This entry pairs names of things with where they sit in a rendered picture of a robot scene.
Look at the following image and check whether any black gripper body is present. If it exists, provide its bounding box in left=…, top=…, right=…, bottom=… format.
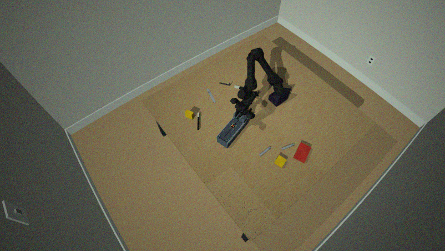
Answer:
left=230, top=98, right=255, bottom=119

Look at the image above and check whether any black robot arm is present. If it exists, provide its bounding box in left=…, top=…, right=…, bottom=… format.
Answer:
left=235, top=48, right=285, bottom=111

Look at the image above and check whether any red rectangular block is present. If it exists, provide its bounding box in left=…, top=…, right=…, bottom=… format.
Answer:
left=294, top=142, right=311, bottom=163

